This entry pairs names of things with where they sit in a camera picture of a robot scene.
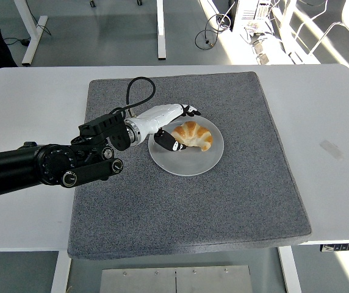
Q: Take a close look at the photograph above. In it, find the thin black floor cable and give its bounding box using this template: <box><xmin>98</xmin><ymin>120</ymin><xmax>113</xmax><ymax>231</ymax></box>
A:
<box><xmin>2</xmin><ymin>24</ymin><xmax>51</xmax><ymax>47</ymax></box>

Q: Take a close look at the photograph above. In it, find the white desk leg with foot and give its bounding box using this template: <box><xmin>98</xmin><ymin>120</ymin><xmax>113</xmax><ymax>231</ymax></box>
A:
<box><xmin>156</xmin><ymin>0</ymin><xmax>167</xmax><ymax>60</ymax></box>
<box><xmin>13</xmin><ymin>0</ymin><xmax>49</xmax><ymax>67</ymax></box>

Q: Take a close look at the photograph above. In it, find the computer tower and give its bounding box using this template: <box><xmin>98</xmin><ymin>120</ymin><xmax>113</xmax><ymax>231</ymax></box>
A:
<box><xmin>232</xmin><ymin>0</ymin><xmax>273</xmax><ymax>33</ymax></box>

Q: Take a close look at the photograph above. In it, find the golden croissant bread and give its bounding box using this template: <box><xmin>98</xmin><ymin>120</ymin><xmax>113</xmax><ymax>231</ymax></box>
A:
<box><xmin>171</xmin><ymin>120</ymin><xmax>214</xmax><ymax>152</ymax></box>

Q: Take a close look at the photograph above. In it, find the white table leg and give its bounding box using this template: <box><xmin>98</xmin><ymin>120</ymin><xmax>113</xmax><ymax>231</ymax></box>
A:
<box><xmin>278</xmin><ymin>245</ymin><xmax>302</xmax><ymax>293</ymax></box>
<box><xmin>49</xmin><ymin>250</ymin><xmax>72</xmax><ymax>293</ymax></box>

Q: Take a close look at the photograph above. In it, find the pale grey round plate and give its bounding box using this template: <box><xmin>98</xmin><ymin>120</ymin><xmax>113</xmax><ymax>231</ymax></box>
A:
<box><xmin>148</xmin><ymin>113</ymin><xmax>225</xmax><ymax>177</ymax></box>

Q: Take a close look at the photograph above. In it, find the black floor cable with plug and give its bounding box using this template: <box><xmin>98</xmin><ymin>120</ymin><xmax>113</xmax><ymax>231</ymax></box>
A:
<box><xmin>195</xmin><ymin>13</ymin><xmax>233</xmax><ymax>48</ymax></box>

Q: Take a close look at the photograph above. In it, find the grey metal plate with screws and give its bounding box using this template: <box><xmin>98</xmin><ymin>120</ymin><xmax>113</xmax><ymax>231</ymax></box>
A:
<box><xmin>175</xmin><ymin>264</ymin><xmax>253</xmax><ymax>293</ymax></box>
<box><xmin>99</xmin><ymin>266</ymin><xmax>178</xmax><ymax>293</ymax></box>

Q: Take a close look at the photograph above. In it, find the grey speckled fabric mat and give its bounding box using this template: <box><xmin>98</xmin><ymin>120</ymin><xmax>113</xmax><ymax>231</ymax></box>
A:
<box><xmin>67</xmin><ymin>71</ymin><xmax>312</xmax><ymax>261</ymax></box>

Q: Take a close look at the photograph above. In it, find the table height control panel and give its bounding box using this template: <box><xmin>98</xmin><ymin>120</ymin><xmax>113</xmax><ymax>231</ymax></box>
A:
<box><xmin>320</xmin><ymin>242</ymin><xmax>349</xmax><ymax>253</ymax></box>

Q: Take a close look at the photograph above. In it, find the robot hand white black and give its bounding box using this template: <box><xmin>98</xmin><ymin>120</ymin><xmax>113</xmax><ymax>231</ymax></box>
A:
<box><xmin>133</xmin><ymin>103</ymin><xmax>202</xmax><ymax>153</ymax></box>

